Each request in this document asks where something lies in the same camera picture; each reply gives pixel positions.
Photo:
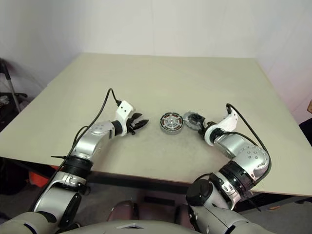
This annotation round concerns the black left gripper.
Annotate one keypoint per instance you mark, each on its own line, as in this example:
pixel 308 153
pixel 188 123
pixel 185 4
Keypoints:
pixel 131 125

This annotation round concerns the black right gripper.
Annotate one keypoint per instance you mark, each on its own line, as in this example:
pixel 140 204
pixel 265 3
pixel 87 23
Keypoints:
pixel 204 126

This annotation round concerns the grey metal round cover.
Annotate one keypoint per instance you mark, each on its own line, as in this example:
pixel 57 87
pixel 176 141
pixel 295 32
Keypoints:
pixel 189 124

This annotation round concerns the round metal motor stator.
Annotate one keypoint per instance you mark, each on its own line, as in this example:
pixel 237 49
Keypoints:
pixel 171 120

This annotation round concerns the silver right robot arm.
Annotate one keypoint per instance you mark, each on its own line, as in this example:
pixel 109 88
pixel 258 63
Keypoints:
pixel 234 146

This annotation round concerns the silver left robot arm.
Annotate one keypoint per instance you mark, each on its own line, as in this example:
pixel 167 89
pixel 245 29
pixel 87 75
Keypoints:
pixel 90 141

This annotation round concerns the motor stator with copper windings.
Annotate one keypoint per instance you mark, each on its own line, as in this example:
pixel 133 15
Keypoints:
pixel 171 132

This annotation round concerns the maroon rounded shape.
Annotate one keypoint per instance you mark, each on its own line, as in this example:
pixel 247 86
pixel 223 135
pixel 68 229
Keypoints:
pixel 122 209
pixel 181 213

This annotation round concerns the grey robot torso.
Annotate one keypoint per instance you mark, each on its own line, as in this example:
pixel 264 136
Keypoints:
pixel 97 228

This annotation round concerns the orange object under table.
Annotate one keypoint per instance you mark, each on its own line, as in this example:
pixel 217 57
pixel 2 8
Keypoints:
pixel 36 180

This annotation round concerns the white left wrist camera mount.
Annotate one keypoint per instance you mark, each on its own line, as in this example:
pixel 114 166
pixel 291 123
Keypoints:
pixel 124 108

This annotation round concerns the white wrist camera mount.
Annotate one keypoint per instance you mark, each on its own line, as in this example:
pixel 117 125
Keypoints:
pixel 230 120
pixel 124 108

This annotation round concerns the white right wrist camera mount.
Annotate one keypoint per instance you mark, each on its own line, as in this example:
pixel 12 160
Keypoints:
pixel 230 120

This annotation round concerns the black metal table frame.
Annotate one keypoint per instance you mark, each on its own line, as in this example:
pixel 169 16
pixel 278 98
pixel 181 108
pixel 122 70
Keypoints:
pixel 136 182

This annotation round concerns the grey metal trolley frame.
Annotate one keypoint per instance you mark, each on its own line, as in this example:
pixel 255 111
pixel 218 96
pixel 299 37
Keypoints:
pixel 12 92

